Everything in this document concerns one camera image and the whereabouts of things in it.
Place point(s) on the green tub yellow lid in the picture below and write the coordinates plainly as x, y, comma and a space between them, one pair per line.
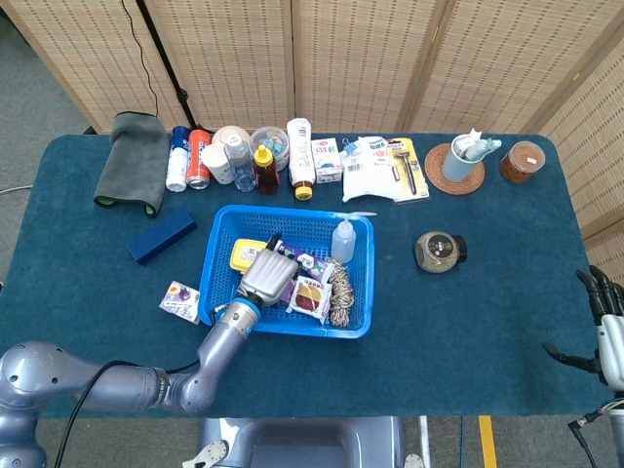
244, 256

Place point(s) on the blue plastic basket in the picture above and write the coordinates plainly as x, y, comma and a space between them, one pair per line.
292, 230

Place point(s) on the white plastic bag pack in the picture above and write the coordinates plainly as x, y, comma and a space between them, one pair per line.
370, 180

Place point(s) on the orange drink can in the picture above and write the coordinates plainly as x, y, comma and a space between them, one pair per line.
198, 158

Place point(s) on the white round bowl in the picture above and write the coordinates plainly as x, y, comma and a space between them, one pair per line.
229, 134

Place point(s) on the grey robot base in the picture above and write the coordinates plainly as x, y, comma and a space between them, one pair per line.
302, 443

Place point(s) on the honey bottle yellow cap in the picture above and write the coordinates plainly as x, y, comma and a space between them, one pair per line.
265, 175

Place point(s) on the black stand pole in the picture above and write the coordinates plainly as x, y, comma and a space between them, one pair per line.
165, 53

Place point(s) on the amber jar brown contents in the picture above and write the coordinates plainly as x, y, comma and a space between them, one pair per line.
521, 166

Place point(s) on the round woven coaster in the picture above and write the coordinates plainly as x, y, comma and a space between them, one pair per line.
434, 170

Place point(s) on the small purple carton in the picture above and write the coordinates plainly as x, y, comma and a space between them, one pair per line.
287, 292

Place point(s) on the purple white plum carton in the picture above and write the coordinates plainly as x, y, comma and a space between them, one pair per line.
178, 300

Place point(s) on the snack packet with orange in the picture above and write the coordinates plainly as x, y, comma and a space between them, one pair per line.
309, 297

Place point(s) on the light blue cup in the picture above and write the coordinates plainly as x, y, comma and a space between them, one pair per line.
458, 168

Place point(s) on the clear plastic water bottle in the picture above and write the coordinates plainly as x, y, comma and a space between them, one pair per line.
241, 166

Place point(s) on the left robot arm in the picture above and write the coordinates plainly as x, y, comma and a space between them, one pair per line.
122, 385

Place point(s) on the dark blue long box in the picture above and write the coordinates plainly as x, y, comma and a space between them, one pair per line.
161, 234

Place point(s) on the teal table cloth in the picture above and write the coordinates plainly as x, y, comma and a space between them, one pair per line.
439, 317

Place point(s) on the white bottle yellow cap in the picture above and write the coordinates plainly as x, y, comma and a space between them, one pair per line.
300, 156

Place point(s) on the bamboo folding screen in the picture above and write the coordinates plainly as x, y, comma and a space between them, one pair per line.
351, 58

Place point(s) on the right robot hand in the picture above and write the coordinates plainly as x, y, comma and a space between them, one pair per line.
612, 341

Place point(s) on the razor in yellow pack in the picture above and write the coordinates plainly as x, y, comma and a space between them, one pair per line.
407, 166

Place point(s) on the round glass jar black lid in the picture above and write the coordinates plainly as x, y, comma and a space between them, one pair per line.
436, 253

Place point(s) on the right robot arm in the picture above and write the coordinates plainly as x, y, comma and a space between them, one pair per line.
618, 404

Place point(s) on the white blue cylinder bottle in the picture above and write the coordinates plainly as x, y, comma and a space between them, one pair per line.
178, 161

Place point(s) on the grey green towel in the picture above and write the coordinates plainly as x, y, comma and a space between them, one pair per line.
131, 161

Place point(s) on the white squeeze wash bottle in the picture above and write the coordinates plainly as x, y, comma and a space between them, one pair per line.
343, 241

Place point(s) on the blue binder clip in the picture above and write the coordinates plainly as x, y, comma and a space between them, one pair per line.
348, 144

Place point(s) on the small white blue box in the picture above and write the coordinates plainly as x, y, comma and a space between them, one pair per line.
325, 158

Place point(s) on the purple white tube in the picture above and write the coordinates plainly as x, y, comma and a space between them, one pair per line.
312, 263

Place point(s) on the clear round clip container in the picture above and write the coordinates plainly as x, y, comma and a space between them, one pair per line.
273, 139

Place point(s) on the white paper cup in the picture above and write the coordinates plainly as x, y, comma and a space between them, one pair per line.
219, 166

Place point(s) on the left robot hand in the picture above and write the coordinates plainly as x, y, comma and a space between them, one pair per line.
270, 278

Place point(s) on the white ridged brush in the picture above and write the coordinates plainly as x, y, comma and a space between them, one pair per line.
468, 144

